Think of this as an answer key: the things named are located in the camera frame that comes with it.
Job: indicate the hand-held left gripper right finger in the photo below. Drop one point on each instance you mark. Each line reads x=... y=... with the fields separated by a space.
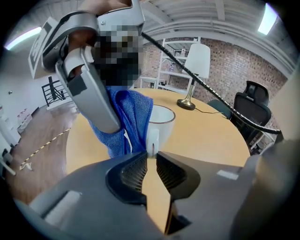
x=222 y=206

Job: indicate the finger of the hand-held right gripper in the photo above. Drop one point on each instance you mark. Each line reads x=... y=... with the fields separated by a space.
x=96 y=103

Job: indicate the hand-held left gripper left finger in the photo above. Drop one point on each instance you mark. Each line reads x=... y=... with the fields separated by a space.
x=82 y=206

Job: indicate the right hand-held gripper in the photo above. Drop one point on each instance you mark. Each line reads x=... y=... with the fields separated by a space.
x=79 y=21

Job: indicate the blue cloth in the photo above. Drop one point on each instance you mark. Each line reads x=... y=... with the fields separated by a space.
x=133 y=112

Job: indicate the white cup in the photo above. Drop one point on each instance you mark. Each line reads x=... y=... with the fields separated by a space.
x=161 y=124

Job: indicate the person's right forearm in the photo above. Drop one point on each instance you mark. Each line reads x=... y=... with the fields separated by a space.
x=107 y=3

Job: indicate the person's right hand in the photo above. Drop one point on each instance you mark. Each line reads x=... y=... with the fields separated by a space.
x=83 y=38

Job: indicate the black metal railing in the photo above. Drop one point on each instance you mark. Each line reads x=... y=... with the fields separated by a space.
x=56 y=93

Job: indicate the white side table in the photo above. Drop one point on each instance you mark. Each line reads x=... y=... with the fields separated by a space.
x=147 y=79

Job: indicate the ceiling light strip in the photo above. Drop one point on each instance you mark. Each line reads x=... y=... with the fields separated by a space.
x=23 y=37
x=267 y=18

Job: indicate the long yellow-black floor tape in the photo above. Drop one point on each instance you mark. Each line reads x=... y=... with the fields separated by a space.
x=47 y=145

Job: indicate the round wooden table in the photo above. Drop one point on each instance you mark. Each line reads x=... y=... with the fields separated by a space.
x=199 y=131

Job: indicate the white shelf unit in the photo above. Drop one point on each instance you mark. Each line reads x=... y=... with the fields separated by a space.
x=173 y=74

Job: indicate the dark armchair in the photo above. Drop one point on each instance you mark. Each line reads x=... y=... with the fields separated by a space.
x=220 y=109

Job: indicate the black mesh office chair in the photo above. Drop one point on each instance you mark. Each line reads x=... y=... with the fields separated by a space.
x=253 y=110

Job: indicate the white shade table lamp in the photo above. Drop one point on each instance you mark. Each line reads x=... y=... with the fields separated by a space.
x=198 y=61

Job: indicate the person's beige clothing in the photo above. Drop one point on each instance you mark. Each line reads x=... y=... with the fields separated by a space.
x=281 y=105

